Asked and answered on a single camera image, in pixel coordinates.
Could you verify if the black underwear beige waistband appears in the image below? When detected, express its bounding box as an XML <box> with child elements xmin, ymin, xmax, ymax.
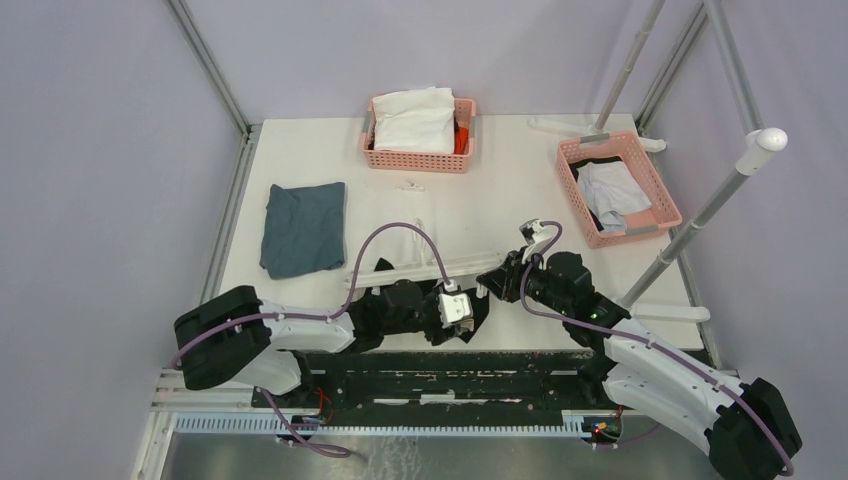
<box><xmin>372</xmin><ymin>258</ymin><xmax>490</xmax><ymax>345</ymax></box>

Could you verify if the white clip hanger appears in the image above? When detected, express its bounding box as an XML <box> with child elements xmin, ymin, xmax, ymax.
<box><xmin>343</xmin><ymin>219</ymin><xmax>505</xmax><ymax>290</ymax></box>

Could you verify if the folded blue-grey cloth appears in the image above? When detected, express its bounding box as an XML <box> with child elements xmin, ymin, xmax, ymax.
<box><xmin>259</xmin><ymin>182</ymin><xmax>346</xmax><ymax>280</ymax></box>

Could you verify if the white crumpled cloth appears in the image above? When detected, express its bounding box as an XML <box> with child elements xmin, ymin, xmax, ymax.
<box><xmin>372</xmin><ymin>87</ymin><xmax>455</xmax><ymax>154</ymax></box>

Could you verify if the pink basket with underwear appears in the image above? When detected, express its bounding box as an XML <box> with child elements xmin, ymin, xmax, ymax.
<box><xmin>556</xmin><ymin>131</ymin><xmax>682</xmax><ymax>248</ymax></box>

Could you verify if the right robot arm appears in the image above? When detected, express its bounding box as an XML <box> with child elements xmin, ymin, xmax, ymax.
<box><xmin>477</xmin><ymin>251</ymin><xmax>802</xmax><ymax>479</ymax></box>

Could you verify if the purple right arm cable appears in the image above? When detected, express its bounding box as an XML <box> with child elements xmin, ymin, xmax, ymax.
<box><xmin>518</xmin><ymin>220</ymin><xmax>795</xmax><ymax>477</ymax></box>

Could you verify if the small white loose clip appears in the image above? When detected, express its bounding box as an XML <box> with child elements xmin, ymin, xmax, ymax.
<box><xmin>396</xmin><ymin>181</ymin><xmax>425</xmax><ymax>193</ymax></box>

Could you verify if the light grey underwear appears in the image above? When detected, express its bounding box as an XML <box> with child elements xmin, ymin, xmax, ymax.
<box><xmin>573</xmin><ymin>157</ymin><xmax>652</xmax><ymax>233</ymax></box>

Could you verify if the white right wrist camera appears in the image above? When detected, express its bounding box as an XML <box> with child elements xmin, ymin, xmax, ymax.
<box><xmin>519</xmin><ymin>219</ymin><xmax>556</xmax><ymax>263</ymax></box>

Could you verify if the metal drying rack stand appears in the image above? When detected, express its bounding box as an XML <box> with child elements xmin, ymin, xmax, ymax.
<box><xmin>528</xmin><ymin>1</ymin><xmax>788</xmax><ymax>323</ymax></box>

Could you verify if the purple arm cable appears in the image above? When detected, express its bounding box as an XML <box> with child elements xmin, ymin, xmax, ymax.
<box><xmin>170</xmin><ymin>222</ymin><xmax>455</xmax><ymax>460</ymax></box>
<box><xmin>518</xmin><ymin>220</ymin><xmax>795</xmax><ymax>477</ymax></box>

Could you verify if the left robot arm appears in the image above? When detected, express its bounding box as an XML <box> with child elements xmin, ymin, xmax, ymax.
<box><xmin>173</xmin><ymin>280</ymin><xmax>447</xmax><ymax>407</ymax></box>

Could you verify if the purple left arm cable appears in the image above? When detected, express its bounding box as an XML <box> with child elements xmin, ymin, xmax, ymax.
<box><xmin>170</xmin><ymin>222</ymin><xmax>455</xmax><ymax>460</ymax></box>

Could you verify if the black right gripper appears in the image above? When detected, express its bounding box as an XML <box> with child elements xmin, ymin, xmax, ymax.
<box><xmin>476</xmin><ymin>245</ymin><xmax>570</xmax><ymax>317</ymax></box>

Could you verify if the pink basket with white cloth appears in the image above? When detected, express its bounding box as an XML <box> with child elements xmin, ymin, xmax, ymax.
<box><xmin>359</xmin><ymin>98</ymin><xmax>477</xmax><ymax>174</ymax></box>

